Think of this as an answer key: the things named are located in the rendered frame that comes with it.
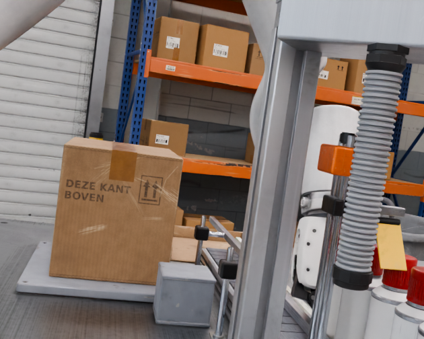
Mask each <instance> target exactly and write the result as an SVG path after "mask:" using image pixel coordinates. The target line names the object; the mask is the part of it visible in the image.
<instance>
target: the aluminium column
mask: <svg viewBox="0 0 424 339"><path fill-rule="evenodd" d="M277 31H278V28H273V29H272V32H271V41H270V46H269V55H268V60H267V69H266V74H265V79H264V88H263V93H262V102H261V107H260V116H259V121H258V130H257V135H256V144H255V149H254V158H253V163H252V172H251V177H250V186H249V191H248V200H247V205H246V214H245V219H244V228H243V233H242V242H241V247H240V256H239V261H238V270H237V275H236V284H235V289H234V298H233V303H232V312H231V317H230V323H229V331H228V336H227V339H279V334H280V330H281V322H282V317H283V308H284V303H285V295H286V290H287V281H288V276H289V268H290V263H291V255H292V250H293V241H294V237H295V228H296V223H297V215H298V210H299V202H300V196H301V191H302V183H303V178H304V170H305V165H306V156H307V152H308V143H309V138H310V130H311V125H312V117H313V111H314V103H315V98H316V90H317V84H318V76H319V72H320V63H321V58H322V53H321V52H314V51H309V50H306V51H300V50H296V48H293V47H291V46H290V45H288V44H286V43H284V42H282V41H281V40H279V39H278V37H277Z"/></svg>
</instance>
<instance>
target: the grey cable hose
mask: <svg viewBox="0 0 424 339"><path fill-rule="evenodd" d="M409 49H410V48H407V47H405V46H402V45H399V44H388V43H379V42H377V43H373V44H368V46H367V51H368V52H369V54H367V56H366V61H365V65H366V67H367V71H366V72H365V74H366V75H367V76H365V78H364V79H365V80H366V82H364V83H363V85H364V86H365V87H364V88H363V91H364V92H365V93H362V95H361V96H362V97H363V99H361V102H363V104H361V105H360V108H362V110H360V111H359V113H361V115H360V116H359V117H358V118H359V119H360V121H357V123H358V124H359V126H357V130H359V132H356V135H357V137H355V140H356V141H357V142H356V143H354V146H356V148H354V149H353V151H354V152H355V154H353V155H352V157H354V159H352V161H351V162H352V163H353V165H351V168H353V170H350V174H352V175H351V176H349V179H351V181H348V184H349V185H350V186H348V187H347V189H348V190H349V192H347V196H348V197H346V199H345V200H346V201H347V202H346V203H345V206H346V207H347V208H344V211H345V212H346V213H343V216H344V219H343V220H342V222H343V224H342V225H341V227H342V228H343V229H341V233H342V234H340V238H341V239H340V240H339V244H340V245H339V246H338V249H339V250H338V251H337V254H338V256H337V261H336V262H335V264H333V266H332V274H331V275H332V282H333V283H334V284H335V285H336V286H339V287H341V288H344V289H349V290H353V291H365V290H368V289H369V285H370V284H371V283H372V278H373V274H374V273H373V272H372V268H371V267H370V266H372V264H373V263H372V262H371V261H373V259H374V258H373V255H374V251H372V250H375V246H374V245H375V244H376V241H375V239H377V235H375V234H377V233H378V230H377V228H378V226H379V225H378V224H377V223H379V222H380V220H379V219H378V217H380V214H379V212H381V210H382V209H381V208H380V206H382V203H381V202H380V201H383V198H382V195H384V192H382V190H384V189H385V186H383V184H386V181H384V179H386V178H387V176H386V175H385V174H386V173H388V170H386V168H387V167H388V166H389V165H388V164H387V162H389V161H390V160H389V159H388V157H390V153H389V151H391V148H390V147H389V146H390V145H392V142H390V140H392V139H393V137H392V136H391V135H393V134H394V131H393V130H392V129H393V128H395V126H394V125H393V123H395V122H396V121H395V119H394V118H396V114H395V112H397V111H398V109H397V108H396V106H398V103H397V102H396V101H399V99H400V98H399V97H397V96H399V95H400V92H399V90H400V89H401V86H400V85H399V84H401V83H402V80H400V79H402V78H403V75H402V72H403V71H404V70H405V69H406V64H407V59H406V58H405V56H406V55H409Z"/></svg>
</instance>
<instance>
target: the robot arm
mask: <svg viewBox="0 0 424 339"><path fill-rule="evenodd" d="M64 1H65V0H0V50H2V49H3V48H5V47H6V46H7V45H9V44H11V43H12V42H13V41H14V40H16V39H17V38H19V37H20V36H21V35H23V34H24V33H26V32H27V31H28V30H29V29H30V28H32V27H33V26H35V25H36V24H37V23H38V22H40V21H41V20H42V19H44V18H45V17H46V16H47V15H48V14H50V13H51V12H52V11H54V10H55V9H56V8H57V7H58V6H59V5H61V4H62V3H63V2H64ZM242 2H243V4H244V8H245V10H246V13H247V15H248V19H249V20H250V24H251V26H252V29H253V31H254V35H255V36H256V40H257V42H258V45H259V48H260V51H261V53H262V56H263V59H264V66H265V68H264V75H263V77H262V80H261V82H260V84H259V86H258V89H257V90H256V93H255V96H254V99H253V101H252V105H251V109H250V132H251V136H252V140H253V143H254V148H255V144H256V135H257V130H258V121H259V116H260V107H261V102H262V93H263V88H264V79H265V74H266V69H267V60H268V55H269V46H270V41H271V32H272V29H273V28H274V25H275V16H276V12H277V3H276V0H242ZM359 116H360V113H359V112H358V111H356V110H355V109H353V108H350V107H348V106H342V105H323V106H317V107H315V108H314V111H313V117H312V125H311V130H310V138H309V143H308V152H307V156H306V165H305V170H304V178H303V183H302V197H301V198H302V199H301V204H300V206H301V208H302V213H301V214H302V215H304V217H303V218H301V219H300V220H299V224H298V227H297V233H296V237H295V243H294V249H293V260H292V267H291V281H292V285H293V286H292V290H291V296H292V297H295V298H297V299H301V300H303V301H306V302H307V303H308V305H309V306H310V307H311V308H313V303H314V295H315V290H316V282H317V277H318V269H319V264H320V256H321V251H322V243H323V238H324V230H325V225H326V217H327V213H326V212H324V211H322V209H321V208H322V200H323V196H324V195H325V194H326V195H330V191H331V186H332V178H333V175H332V174H328V173H326V172H321V171H319V170H318V169H317V167H318V158H319V153H320V146H321V144H323V143H325V144H331V145H338V142H339V135H340V134H341V133H342V132H345V133H354V134H355V135H356V132H359V130H357V126H359V124H358V123H357V121H360V119H359V118H358V117H359ZM307 291H311V293H309V292H307Z"/></svg>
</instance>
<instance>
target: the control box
mask: <svg viewBox="0 0 424 339"><path fill-rule="evenodd" d="M277 37H278V39H279V40H281V41H282V42H284V43H286V44H288V45H290V46H291V47H293V48H296V50H300V51H306V50H309V51H314V52H321V53H322V57H334V58H343V59H359V60H366V56H367V54H369V52H368V51H367V46H368V44H373V43H377V42H379V43H388V44H399V45H402V46H405V47H407V48H410V49H409V55H406V56H405V58H406V59H407V63H411V64H420V65H424V0H282V4H281V13H280V18H279V27H278V31H277Z"/></svg>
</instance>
